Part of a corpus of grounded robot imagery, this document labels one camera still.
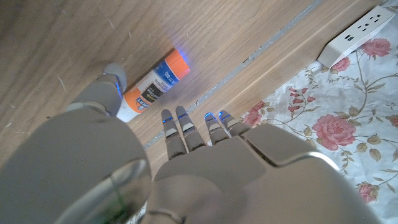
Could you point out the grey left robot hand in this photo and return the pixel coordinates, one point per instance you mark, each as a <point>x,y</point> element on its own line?
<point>217,186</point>

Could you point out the orange blue white glue stick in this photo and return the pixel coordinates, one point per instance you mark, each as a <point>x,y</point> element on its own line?
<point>155,85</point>

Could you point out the floral backdrop cloth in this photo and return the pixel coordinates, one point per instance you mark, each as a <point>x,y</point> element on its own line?
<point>342,124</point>

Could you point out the white power strip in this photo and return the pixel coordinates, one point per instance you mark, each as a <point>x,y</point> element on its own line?
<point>354,37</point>

